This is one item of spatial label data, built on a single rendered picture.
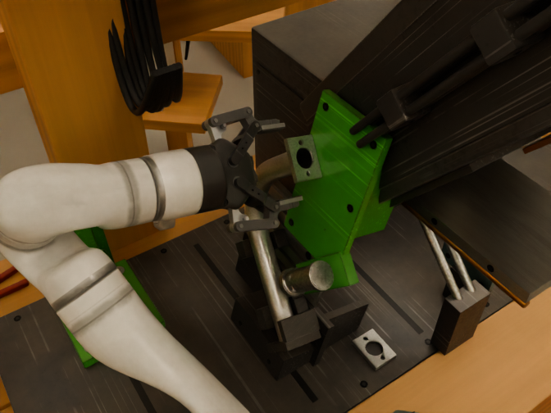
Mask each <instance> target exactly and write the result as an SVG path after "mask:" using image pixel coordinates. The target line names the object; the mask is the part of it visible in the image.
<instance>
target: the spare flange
mask: <svg viewBox="0 0 551 413"><path fill-rule="evenodd" d="M364 339H367V340H364ZM368 343H377V344H379V345H380V346H381V347H382V350H383V352H382V353H381V354H380V355H379V356H373V355H370V354H369V353H368V352H367V351H366V348H365V346H366V345H367V344H368ZM352 345H354V346H355V348H356V349H357V350H358V351H359V352H360V353H361V355H362V356H363V357H364V358H365V359H366V360H367V362H368V363H369V364H370V365H371V367H372V368H373V369H374V370H378V369H379V368H380V367H382V366H383V365H385V364H387V363H388V362H390V361H392V360H393V359H394V358H396V356H397V355H396V354H395V353H394V351H393V350H392V349H391V348H390V347H389V346H388V345H387V344H386V343H385V341H384V340H383V339H382V338H381V337H380V336H379V335H378V334H377V333H376V331H375V330H374V329H371V330H369V331H368V332H366V333H364V334H363V335H361V336H360V337H358V338H356V339H354V340H353V341H352ZM381 358H384V360H381Z"/></svg>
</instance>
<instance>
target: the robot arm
mask: <svg viewBox="0 0 551 413"><path fill-rule="evenodd" d="M236 122H240V124H241V125H242V126H243V128H242V129H241V130H240V131H239V133H238V135H237V136H236V137H235V138H234V139H233V140H232V142H230V141H228V140H226V139H224V138H221V134H222V133H223V132H225V131H226V126H227V125H230V124H234V123H236ZM202 128H203V129H204V130H205V131H208V133H209V135H210V138H211V141H212V142H211V143H210V144H208V145H203V146H197V147H187V148H181V149H176V150H170V151H164V152H156V153H153V154H150V155H146V156H143V157H139V158H133V159H128V160H122V161H112V162H108V163H104V164H101V165H94V164H86V163H43V164H37V165H32V166H25V167H22V168H19V169H16V170H14V171H12V172H10V173H8V174H6V175H4V176H3V177H2V178H1V179H0V252H1V253H2V254H3V255H4V256H5V257H6V259H7V260H8V261H9V262H10V263H11V264H12V265H13V266H14V267H15V268H16V269H17V270H18V271H19V272H20V273H21V274H22V275H23V276H24V277H25V278H26V279H27V280H28V281H30V282H31V283H32V284H33V285H34V286H35V287H36V288H37V289H38V290H39V291H40V292H41V293H42V294H43V295H44V296H45V297H46V299H47V300H48V302H49V304H50V305H51V307H52V308H53V310H54V311H57V315H58V316H59V317H60V319H61V320H62V321H63V323H64V324H65V325H66V327H67V328H68V329H69V330H70V331H71V333H72V334H73V335H74V337H75V338H76V340H77V341H78V342H79V343H80V345H81V346H82V347H83V348H84V349H85V350H86V351H87V352H88V353H89V354H90V355H91V356H93V357H94V358H95V359H97V360H98V361H100V362H102V363H103V364H104V365H106V366H108V367H110V368H112V369H114V370H116V371H118V372H120V373H122V374H125V375H127V376H130V377H131V378H134V379H137V380H139V381H142V382H144V383H146V384H148V385H150V386H153V387H154V388H157V389H159V390H161V391H162V392H164V393H166V394H167V395H169V396H171V397H173V398H174V399H175V400H177V401H178V402H180V403H181V404H182V405H183V406H185V407H186V408H187V409H188V410H189V411H190V412H191V413H250V412H249V411H248V410H247V409H246V408H245V407H244V406H243V405H242V404H241V403H240V401H239V400H238V399H237V398H236V397H235V396H234V395H233V394H232V393H231V392H230V391H229V390H228V389H227V388H226V387H225V386H224V385H223V384H222V383H221V382H220V381H219V380H218V379H217V378H216V377H215V376H214V375H213V374H212V373H211V372H210V371H209V370H208V369H207V368H206V367H205V366H204V365H203V364H202V363H200V362H199V361H198V360H197V359H196V358H195V357H194V356H193V355H192V354H191V353H190V352H189V351H188V350H187V349H186V348H185V347H184V346H183V345H182V344H181V343H179V342H178V341H177V340H176V339H175V338H174V337H173V335H172V334H171V333H170V332H169V331H168V330H167V329H166V328H165V327H164V326H163V325H162V324H161V323H160V322H159V320H158V319H157V318H156V317H155V316H154V314H153V313H152V312H151V311H150V310H149V309H148V308H147V306H146V305H145V304H144V303H143V301H142V299H141V298H140V297H139V295H138V294H137V293H136V292H135V290H134V289H133V288H132V286H131V285H130V283H129V282H128V281H127V279H126V278H125V276H124V275H123V274H122V273H121V272H120V271H119V269H118V268H116V265H115V264H114V262H113V261H112V260H111V259H110V258H109V256H108V255H107V254H106V253H105V252H103V251H102V250H100V249H97V248H93V247H88V246H87V245H86V244H85V243H84V242H83V241H82V240H81V239H80V238H79V236H78V235H77V234H76V233H75V232H74V231H75V230H79V229H87V228H92V227H96V226H97V227H99V228H101V229H122V228H126V227H130V226H135V225H141V224H145V223H149V222H153V225H154V227H155V228H157V229H158V230H160V231H161V230H164V229H171V228H174V227H175V219H178V218H181V217H186V216H192V215H196V214H200V213H203V212H208V211H214V210H218V209H226V210H228V212H229V218H230V223H229V224H228V225H227V226H226V230H227V232H228V233H230V234H232V233H241V232H249V231H258V230H266V229H274V228H277V227H278V226H279V224H280V222H279V220H278V214H279V213H280V211H284V210H288V209H291V208H295V207H298V206H299V201H302V200H303V196H302V195H298V196H295V197H288V198H285V199H281V200H278V201H274V200H272V199H271V198H269V197H268V196H267V194H266V193H264V192H263V191H262V190H261V189H259V188H257V187H256V186H257V181H258V178H257V174H256V171H255V170H254V161H253V156H250V155H249V153H248V152H247V150H248V149H249V147H250V146H251V144H252V143H253V140H254V137H255V136H256V135H258V134H268V133H274V132H278V131H281V130H283V129H285V123H280V120H277V119H272V120H256V119H255V118H254V116H253V110H252V108H251V107H243V108H240V109H237V110H233V111H228V112H225V113H222V114H219V115H216V116H212V117H211V118H209V119H207V120H205V121H204V122H203V123H202ZM243 204H245V205H247V206H248V207H253V208H255V209H256V210H258V211H260V212H261V213H262V214H263V219H259V220H249V218H248V216H247V215H245V214H242V213H240V212H239V208H240V207H241V206H242V205H243Z"/></svg>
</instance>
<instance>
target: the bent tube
mask: <svg viewBox="0 0 551 413"><path fill-rule="evenodd" d="M284 142H285V149H286V152H285V153H283V154H280V155H279V156H276V157H272V158H271V159H268V160H266V161H264V162H263V163H262V164H261V165H260V166H259V167H258V168H257V169H256V170H255V171H256V174H257V178H258V181H257V186H256V187H257V188H259V189H261V190H262V191H263V192H264V193H266V194H268V192H269V189H270V187H271V186H272V184H273V183H274V182H275V181H277V180H278V179H283V178H285V177H288V176H291V175H292V176H293V179H294V183H295V184H296V183H300V182H304V181H308V180H312V179H319V178H321V177H322V174H321V168H320V164H319V161H318V157H317V154H316V148H315V144H314V141H313V137H312V135H311V134H310V135H304V136H299V137H293V138H286V139H284ZM298 142H300V145H299V143H298ZM244 214H245V215H247V216H248V218H249V220H259V219H263V214H262V213H261V212H260V211H258V210H256V209H255V208H253V207H250V206H247V205H245V204H244ZM248 238H249V241H250V243H251V247H252V250H253V255H254V257H255V261H256V263H257V268H258V271H259V275H260V277H261V281H262V285H263V288H264V291H265V294H266V299H267V302H268V305H269V308H270V311H271V316H272V319H273V322H274V325H275V330H276V332H277V336H278V339H279V342H283V340H282V337H281V334H280V329H279V326H278V324H277V321H279V320H283V319H285V318H288V317H290V316H292V315H294V313H293V311H292V307H291V305H290V301H289V297H288V296H287V295H285V294H284V293H283V292H282V291H281V289H280V286H279V277H280V274H281V271H280V267H279V263H278V261H277V258H276V253H275V250H274V247H273V244H272V241H271V236H270V233H269V230H268V229H266V230H258V231H249V232H248Z"/></svg>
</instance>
